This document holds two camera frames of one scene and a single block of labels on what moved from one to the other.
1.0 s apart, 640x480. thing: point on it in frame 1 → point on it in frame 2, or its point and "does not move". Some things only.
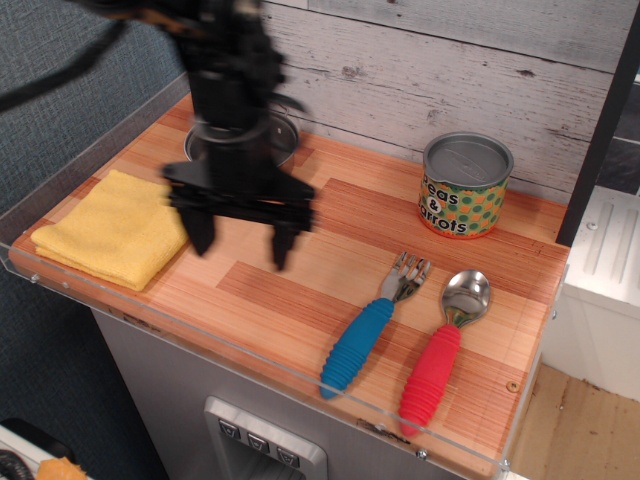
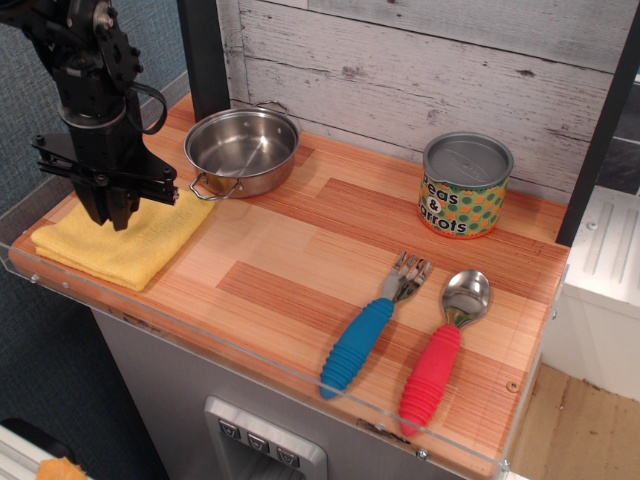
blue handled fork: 353,348 does not move
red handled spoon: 465,296 does not move
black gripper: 239,178 → 110,167
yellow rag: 122,232 does not move
